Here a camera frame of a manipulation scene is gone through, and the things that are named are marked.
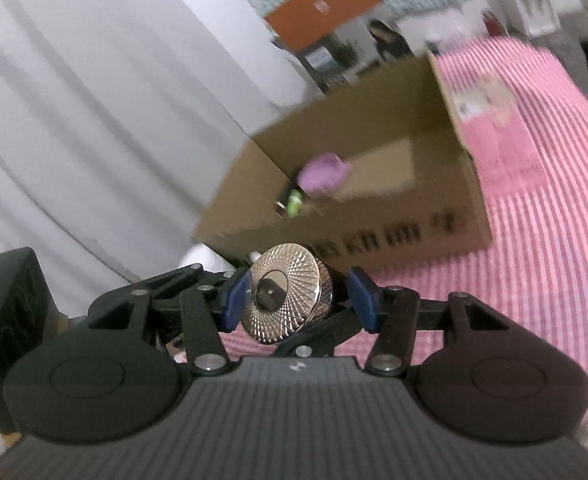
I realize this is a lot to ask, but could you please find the silver faceted round tin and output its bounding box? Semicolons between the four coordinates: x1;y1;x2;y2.
242;243;333;344

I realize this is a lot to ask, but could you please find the red thermos bottle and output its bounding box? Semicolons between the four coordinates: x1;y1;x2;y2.
482;9;506;37

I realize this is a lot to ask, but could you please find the pink checkered tablecloth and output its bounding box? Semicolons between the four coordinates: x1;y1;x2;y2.
173;34;588;441

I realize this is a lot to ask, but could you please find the open brown cardboard box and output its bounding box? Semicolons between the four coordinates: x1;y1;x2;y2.
194;54;492;271

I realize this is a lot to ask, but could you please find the black cylindrical flashlight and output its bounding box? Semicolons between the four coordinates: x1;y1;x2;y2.
274;182;297;216

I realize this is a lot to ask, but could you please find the white curtain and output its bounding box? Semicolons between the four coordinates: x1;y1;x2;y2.
0;0;317;316

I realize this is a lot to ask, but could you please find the black chair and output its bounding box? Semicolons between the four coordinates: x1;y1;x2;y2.
0;247;58;434

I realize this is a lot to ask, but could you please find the green highlighter pen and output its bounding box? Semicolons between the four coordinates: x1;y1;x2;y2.
286;188;303;218

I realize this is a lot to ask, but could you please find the orange Philips appliance box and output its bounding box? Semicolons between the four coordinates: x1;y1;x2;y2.
263;0;415;96

